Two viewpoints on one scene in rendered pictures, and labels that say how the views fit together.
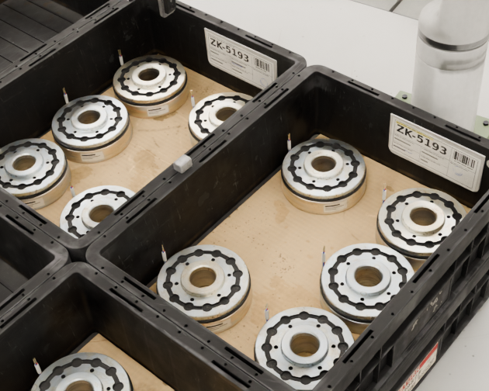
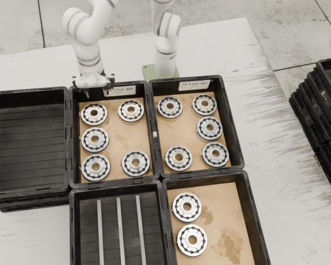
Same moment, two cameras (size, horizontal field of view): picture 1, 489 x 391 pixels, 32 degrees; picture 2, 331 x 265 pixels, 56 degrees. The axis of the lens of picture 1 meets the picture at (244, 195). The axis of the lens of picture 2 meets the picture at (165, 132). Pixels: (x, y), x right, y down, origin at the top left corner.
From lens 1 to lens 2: 0.72 m
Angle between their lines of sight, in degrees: 37
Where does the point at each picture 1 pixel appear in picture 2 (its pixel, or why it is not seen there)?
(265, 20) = (72, 64)
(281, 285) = (189, 143)
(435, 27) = (169, 50)
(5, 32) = (16, 130)
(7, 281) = (127, 199)
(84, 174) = (108, 155)
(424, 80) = (164, 63)
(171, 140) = (118, 126)
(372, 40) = (111, 51)
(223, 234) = (163, 142)
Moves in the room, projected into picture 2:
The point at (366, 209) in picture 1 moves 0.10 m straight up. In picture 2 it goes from (185, 109) to (188, 96)
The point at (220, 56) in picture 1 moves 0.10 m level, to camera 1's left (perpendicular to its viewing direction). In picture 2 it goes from (110, 93) to (92, 110)
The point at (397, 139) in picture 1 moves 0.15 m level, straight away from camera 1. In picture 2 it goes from (182, 87) to (159, 62)
